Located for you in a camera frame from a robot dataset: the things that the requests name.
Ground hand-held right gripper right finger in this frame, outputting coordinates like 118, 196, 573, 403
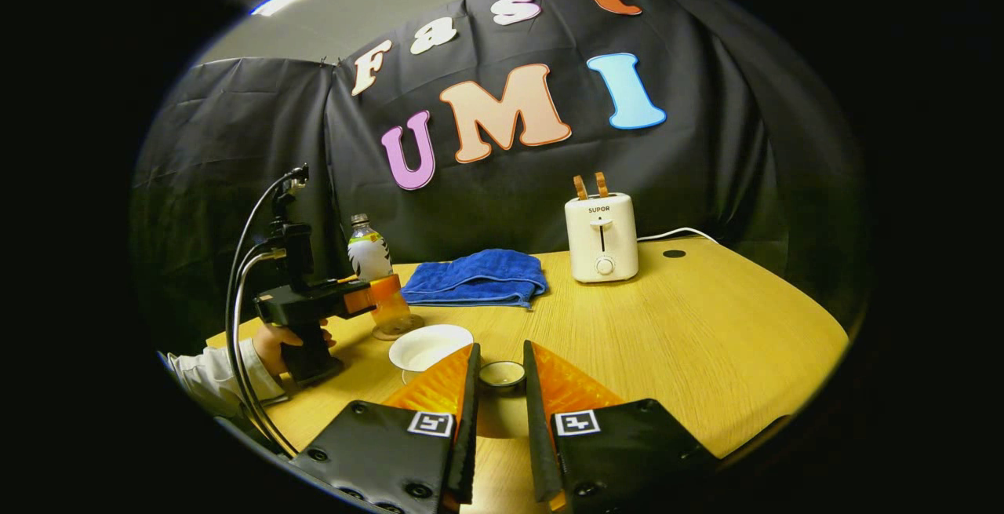
522, 339, 719, 514

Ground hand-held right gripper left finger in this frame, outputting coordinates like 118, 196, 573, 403
289, 343, 482, 514

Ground clear water bottle white label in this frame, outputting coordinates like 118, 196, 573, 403
347, 213, 413, 335

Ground white teacup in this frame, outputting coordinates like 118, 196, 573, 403
389, 324, 475, 384

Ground blue towel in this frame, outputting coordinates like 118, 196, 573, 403
400, 249, 549, 310

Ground cream toaster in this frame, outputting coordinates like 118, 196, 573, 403
565, 192, 640, 285

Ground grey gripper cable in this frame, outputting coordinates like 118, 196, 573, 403
234, 250, 300, 454

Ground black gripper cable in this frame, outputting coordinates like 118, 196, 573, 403
224, 167, 311, 460

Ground white toaster cable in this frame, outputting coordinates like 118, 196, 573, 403
636, 227, 719, 245

